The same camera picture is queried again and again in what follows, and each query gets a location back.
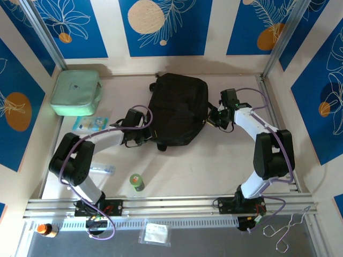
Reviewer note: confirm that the black backpack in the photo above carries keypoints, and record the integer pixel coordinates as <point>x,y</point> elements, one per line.
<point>179,107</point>

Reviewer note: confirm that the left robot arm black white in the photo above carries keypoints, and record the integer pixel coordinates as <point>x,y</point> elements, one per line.
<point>107,136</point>

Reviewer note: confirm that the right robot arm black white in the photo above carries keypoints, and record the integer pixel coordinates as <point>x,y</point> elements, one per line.
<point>249,120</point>

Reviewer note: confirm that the clear bag white pad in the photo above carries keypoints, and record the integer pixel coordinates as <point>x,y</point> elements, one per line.
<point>155,233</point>

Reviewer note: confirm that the clear toothbrush packet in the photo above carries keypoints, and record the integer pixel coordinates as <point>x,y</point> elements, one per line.
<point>104,169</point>

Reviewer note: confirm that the green capped small bottle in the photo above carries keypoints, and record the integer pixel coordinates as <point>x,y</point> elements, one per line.
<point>136,182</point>

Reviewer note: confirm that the blue cotton swab packet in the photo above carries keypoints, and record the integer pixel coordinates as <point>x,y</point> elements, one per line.
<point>89,124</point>

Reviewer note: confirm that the mint green zip pouch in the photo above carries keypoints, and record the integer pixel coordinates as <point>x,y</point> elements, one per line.
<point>75,91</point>

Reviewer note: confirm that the blue poster beige circle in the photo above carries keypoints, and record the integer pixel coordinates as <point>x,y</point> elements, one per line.
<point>187,40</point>

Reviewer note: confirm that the blue poster monstera leaf outline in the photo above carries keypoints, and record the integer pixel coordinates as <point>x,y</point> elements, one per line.
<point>308,120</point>

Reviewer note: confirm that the blue poster orange circle fern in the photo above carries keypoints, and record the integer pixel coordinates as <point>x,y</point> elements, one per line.
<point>246,26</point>

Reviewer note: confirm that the blue poster white flower outline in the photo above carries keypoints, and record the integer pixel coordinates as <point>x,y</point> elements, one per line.
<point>80,40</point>

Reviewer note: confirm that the brown bottle orange cap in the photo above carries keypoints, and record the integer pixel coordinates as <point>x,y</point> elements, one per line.
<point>45,230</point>

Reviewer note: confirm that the blue poster orange oval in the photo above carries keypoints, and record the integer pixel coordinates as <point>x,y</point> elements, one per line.
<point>16,80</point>

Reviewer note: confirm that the blue poster white leaf lines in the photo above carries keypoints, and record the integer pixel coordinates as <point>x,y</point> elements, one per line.
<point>24,40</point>

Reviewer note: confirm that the aluminium mounting rail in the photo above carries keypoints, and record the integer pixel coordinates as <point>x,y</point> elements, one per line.
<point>171,206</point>

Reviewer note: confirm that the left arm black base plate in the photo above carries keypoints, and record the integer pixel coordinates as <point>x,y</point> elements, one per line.
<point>115,207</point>

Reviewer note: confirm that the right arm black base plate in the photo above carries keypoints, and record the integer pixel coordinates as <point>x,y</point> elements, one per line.
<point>225,206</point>

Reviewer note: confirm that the aluminium frame post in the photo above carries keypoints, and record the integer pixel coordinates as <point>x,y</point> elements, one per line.
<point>43,32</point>
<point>284,40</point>

